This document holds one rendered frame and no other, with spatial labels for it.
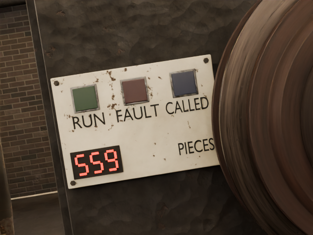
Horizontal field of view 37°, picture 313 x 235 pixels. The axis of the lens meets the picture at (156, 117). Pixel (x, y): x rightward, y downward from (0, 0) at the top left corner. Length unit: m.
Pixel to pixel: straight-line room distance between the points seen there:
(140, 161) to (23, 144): 6.21
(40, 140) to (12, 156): 0.46
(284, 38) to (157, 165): 0.29
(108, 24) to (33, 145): 6.17
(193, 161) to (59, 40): 0.29
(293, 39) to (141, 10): 0.27
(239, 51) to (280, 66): 0.06
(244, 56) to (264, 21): 0.05
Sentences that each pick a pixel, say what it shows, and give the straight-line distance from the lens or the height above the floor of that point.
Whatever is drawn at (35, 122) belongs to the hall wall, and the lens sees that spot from 6.88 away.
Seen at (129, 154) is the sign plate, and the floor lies 1.10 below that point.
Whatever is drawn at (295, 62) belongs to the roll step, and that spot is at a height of 1.20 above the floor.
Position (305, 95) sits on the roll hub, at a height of 1.16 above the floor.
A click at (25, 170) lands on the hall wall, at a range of 6.98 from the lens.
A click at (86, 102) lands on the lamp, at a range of 0.75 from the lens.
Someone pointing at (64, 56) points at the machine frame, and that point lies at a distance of 0.78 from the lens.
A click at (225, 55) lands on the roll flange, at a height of 1.23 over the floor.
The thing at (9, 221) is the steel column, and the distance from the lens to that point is 3.69.
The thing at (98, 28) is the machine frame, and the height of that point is 1.31.
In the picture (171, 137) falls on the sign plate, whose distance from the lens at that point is 0.76.
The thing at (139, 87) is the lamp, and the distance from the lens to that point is 0.75.
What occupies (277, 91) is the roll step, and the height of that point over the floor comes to 1.17.
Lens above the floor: 1.19
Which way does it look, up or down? 3 degrees down
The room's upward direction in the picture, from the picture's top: 9 degrees counter-clockwise
